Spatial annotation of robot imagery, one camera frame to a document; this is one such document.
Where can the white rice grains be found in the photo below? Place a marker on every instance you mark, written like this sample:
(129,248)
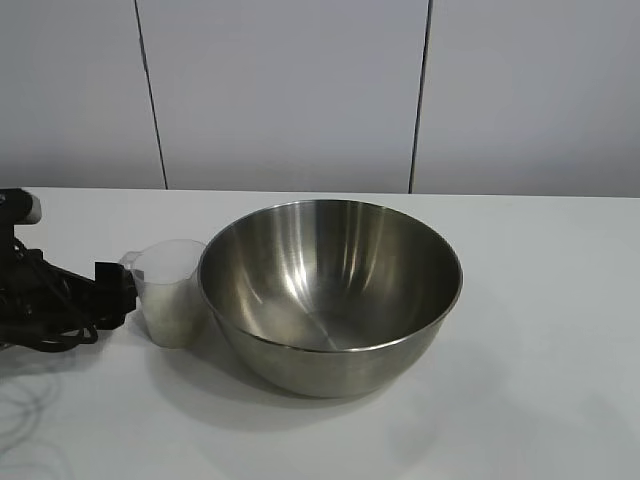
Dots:
(170,320)

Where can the translucent plastic measuring cup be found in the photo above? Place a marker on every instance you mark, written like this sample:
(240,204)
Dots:
(170,265)

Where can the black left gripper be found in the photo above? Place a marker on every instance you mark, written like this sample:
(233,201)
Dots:
(45,290)

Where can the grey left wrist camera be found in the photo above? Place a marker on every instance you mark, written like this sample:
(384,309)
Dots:
(20,202)

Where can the stainless steel mixing bowl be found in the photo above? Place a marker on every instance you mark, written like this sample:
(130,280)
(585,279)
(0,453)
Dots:
(330,300)

